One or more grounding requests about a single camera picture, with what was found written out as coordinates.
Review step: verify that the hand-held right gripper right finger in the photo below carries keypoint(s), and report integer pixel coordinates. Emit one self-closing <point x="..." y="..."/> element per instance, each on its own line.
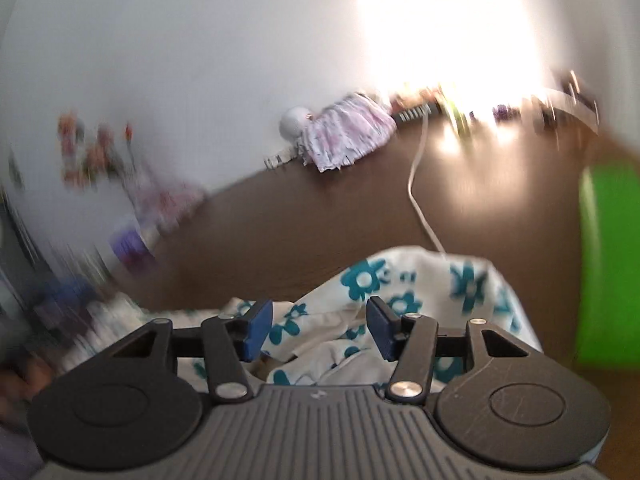
<point x="382" y="330"/>

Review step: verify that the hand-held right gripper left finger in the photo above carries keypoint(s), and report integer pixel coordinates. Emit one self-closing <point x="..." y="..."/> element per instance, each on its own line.
<point x="257" y="327"/>

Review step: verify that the white teal floral garment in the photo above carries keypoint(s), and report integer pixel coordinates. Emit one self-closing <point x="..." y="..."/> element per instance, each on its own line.
<point x="400" y="285"/>

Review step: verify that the purple box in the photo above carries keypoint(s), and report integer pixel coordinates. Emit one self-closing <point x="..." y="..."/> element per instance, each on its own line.
<point x="131" y="242"/>

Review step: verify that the pink wrapped package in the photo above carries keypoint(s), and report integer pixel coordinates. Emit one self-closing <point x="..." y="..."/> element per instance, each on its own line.
<point x="167" y="200"/>

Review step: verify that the white power strip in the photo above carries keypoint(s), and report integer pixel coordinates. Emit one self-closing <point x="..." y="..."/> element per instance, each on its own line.
<point x="280" y="157"/>

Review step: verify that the small bottles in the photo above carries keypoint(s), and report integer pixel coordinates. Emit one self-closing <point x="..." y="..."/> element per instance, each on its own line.
<point x="95" y="262"/>

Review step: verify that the purple cylinder container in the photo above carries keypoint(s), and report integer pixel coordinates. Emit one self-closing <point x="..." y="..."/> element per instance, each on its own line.
<point x="70" y="295"/>

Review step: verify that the pink frilly cloth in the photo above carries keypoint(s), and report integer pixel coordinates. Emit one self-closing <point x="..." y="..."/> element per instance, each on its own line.
<point x="345" y="130"/>

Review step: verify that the white round lamp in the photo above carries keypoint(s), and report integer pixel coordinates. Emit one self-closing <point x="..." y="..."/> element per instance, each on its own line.
<point x="295" y="121"/>

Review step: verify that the stack of books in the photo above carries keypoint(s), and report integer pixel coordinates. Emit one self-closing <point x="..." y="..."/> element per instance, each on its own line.
<point x="415" y="112"/>

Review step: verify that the green bottle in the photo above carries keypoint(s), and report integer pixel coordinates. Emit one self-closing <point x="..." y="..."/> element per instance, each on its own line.
<point x="456" y="116"/>

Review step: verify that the green plastic chair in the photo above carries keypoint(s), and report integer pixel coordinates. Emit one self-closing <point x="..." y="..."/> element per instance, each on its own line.
<point x="612" y="270"/>

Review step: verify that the artificial flower bouquet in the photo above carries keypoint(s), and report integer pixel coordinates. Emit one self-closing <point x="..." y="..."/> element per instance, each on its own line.
<point x="95" y="152"/>

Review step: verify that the small dark object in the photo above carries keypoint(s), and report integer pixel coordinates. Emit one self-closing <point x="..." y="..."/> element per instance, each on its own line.
<point x="505" y="114"/>

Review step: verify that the grey cabinet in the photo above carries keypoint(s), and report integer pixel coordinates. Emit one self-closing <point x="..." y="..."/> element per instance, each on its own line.
<point x="12" y="240"/>

